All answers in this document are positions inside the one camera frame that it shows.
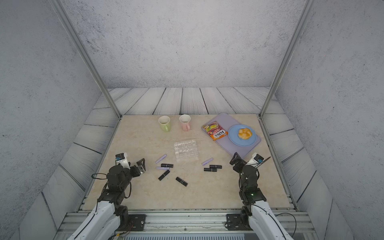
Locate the black lipstick right upper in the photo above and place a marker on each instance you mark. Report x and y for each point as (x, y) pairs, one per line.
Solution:
(215, 166)

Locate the black lipstick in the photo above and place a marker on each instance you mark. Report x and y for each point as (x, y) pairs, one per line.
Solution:
(167, 165)
(181, 181)
(210, 170)
(215, 166)

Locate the blue plate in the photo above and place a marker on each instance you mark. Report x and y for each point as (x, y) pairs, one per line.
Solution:
(233, 136)

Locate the black lipstick right lower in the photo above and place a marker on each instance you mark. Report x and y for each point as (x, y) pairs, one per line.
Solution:
(210, 170)

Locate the black lipstick upper left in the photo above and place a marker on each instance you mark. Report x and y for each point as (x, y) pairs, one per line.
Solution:
(167, 165)

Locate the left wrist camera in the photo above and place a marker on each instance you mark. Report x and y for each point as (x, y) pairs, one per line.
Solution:
(121, 159)

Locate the black lipstick centre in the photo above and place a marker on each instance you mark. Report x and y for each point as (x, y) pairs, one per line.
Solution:
(181, 181)

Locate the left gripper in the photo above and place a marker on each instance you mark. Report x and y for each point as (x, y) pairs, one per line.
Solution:
(137, 173)

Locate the pink mug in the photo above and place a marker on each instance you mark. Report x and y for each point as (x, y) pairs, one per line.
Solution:
(185, 122)

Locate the clear acrylic lipstick organizer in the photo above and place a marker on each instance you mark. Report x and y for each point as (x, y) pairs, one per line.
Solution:
(186, 149)

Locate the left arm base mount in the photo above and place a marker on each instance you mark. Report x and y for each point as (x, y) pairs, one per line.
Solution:
(130, 222)

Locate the bread roll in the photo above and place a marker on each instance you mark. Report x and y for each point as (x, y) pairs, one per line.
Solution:
(245, 134)

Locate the left aluminium frame post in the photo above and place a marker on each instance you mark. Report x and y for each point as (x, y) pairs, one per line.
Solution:
(68, 26)

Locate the green mug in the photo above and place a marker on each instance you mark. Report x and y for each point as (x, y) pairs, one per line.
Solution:
(165, 123)

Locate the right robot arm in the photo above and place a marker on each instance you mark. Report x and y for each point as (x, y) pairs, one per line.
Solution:
(256, 214)

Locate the aluminium rail front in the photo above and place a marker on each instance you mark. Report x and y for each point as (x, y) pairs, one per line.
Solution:
(210, 225)

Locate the candy bag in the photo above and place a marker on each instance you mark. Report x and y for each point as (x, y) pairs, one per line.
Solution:
(215, 130)

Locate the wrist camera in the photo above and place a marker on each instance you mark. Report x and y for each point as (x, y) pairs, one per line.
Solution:
(257, 160)
(121, 159)

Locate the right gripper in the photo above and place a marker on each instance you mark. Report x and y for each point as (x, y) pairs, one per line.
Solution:
(243, 163)

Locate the aluminium frame post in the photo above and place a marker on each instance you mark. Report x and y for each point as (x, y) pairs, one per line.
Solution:
(288, 54)
(68, 26)

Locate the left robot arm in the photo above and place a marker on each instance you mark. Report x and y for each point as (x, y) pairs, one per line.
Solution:
(109, 216)

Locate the black lipstick left diagonal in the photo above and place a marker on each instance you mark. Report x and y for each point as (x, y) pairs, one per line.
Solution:
(161, 177)

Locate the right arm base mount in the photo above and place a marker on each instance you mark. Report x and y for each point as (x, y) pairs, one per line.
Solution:
(240, 221)

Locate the right aluminium frame post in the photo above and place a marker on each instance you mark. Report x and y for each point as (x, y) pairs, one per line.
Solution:
(288, 54)

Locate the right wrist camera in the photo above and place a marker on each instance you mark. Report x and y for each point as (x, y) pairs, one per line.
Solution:
(257, 160)

